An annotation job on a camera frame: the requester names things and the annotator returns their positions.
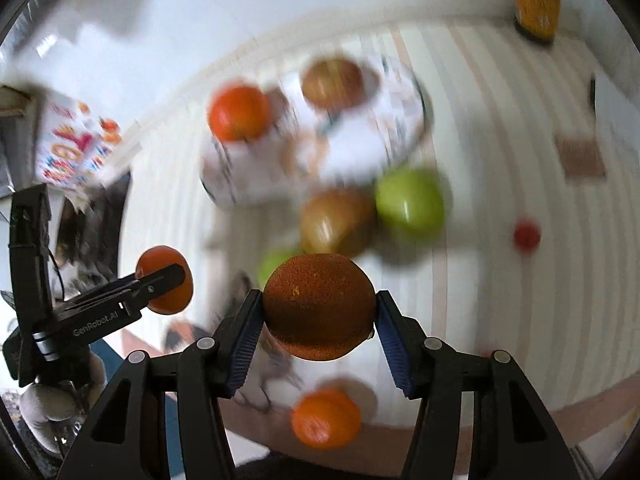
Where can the dark orange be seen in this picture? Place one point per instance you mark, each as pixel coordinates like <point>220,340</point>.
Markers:
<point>320,305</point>

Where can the large reddish orange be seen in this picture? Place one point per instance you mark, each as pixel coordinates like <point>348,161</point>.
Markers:
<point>239,112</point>

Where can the red cherry tomato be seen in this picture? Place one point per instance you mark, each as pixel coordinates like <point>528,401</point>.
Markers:
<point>527,235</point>

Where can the person's left forearm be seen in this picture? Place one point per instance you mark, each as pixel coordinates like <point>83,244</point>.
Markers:
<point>47,410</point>

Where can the brown russet apple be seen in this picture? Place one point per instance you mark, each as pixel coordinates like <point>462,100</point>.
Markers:
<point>336,220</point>

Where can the green apple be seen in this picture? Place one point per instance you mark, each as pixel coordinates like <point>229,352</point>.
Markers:
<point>411,204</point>
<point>272,265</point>

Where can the white patterned oval plate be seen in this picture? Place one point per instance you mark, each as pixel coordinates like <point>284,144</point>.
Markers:
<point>350,135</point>

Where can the white paper sheet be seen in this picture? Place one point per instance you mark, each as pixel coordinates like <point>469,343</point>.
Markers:
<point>612,102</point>

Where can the brown label card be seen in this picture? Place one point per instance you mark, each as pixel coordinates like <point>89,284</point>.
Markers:
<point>582,158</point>

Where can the cat sticker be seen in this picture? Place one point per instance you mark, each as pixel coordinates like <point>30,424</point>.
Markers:
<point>276,380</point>

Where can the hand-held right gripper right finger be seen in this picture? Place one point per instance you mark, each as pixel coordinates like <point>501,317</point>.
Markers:
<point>395,350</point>

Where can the soy sauce bottle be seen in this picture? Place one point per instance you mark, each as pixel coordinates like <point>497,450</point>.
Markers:
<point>537,0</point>

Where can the black gas stove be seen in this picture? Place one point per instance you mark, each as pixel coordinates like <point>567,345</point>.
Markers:
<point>100,220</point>

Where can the small bright orange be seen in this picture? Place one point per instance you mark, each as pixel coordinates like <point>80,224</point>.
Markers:
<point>172,300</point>

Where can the brown apple on plate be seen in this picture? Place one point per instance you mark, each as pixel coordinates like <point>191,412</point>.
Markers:
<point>332,82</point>

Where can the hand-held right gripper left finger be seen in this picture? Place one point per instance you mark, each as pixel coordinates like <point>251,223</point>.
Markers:
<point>244,342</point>

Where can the colourful wall sticker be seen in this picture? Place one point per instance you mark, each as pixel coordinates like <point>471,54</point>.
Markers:
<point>75,147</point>

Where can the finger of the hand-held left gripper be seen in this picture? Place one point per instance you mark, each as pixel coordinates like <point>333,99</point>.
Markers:
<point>160,280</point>

